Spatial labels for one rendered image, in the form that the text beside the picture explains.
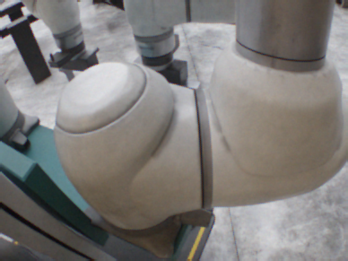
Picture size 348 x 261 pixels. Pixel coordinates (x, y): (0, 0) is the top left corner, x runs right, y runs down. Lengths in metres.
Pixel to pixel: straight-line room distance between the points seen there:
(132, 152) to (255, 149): 0.11
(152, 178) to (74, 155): 0.08
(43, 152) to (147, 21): 0.39
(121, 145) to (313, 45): 0.19
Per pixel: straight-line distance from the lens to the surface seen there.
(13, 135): 0.68
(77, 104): 0.24
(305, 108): 0.22
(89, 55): 0.72
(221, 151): 0.25
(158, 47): 0.53
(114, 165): 0.23
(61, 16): 0.66
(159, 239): 0.41
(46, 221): 0.36
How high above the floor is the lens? 1.14
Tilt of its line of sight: 49 degrees down
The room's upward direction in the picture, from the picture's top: 8 degrees counter-clockwise
